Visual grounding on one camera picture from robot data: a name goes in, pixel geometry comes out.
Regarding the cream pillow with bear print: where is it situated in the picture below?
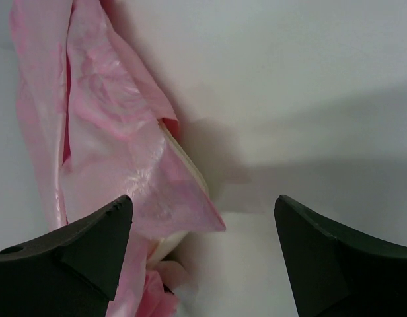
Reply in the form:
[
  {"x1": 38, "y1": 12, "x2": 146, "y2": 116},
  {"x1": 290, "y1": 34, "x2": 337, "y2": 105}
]
[{"x1": 147, "y1": 120, "x2": 209, "y2": 268}]

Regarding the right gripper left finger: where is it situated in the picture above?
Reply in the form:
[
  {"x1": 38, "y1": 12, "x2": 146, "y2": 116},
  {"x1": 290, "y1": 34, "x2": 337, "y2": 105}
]
[{"x1": 0, "y1": 195, "x2": 133, "y2": 316}]

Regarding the pink pillowcase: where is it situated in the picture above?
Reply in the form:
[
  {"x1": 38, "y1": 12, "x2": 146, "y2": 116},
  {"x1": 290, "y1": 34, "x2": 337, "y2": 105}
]
[{"x1": 10, "y1": 1, "x2": 225, "y2": 316}]

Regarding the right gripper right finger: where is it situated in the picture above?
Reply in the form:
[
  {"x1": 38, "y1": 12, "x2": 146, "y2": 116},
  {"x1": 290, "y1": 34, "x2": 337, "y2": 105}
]
[{"x1": 274, "y1": 195, "x2": 407, "y2": 316}]

